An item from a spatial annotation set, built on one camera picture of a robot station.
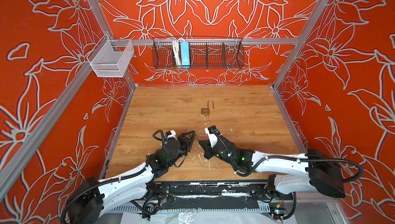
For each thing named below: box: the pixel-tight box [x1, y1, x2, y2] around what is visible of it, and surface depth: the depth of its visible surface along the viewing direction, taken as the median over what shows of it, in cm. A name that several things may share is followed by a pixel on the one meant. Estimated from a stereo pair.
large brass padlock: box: [201, 100, 215, 115], surface depth 106 cm
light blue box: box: [180, 41, 190, 66], surface depth 92 cm
